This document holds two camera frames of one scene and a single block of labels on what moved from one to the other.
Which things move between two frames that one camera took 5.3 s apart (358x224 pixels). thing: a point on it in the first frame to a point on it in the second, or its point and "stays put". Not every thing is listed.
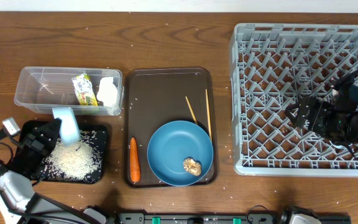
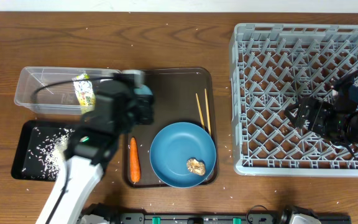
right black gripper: (322, 110) stays put
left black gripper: (34, 145) to (146, 104)
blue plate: (171, 144) stays put
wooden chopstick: (208, 113) stays put
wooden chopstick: (191, 109) to (201, 116)
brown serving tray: (155, 96) stays put
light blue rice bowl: (69, 132) to (143, 89)
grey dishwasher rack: (273, 66) stays put
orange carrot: (135, 160) stays put
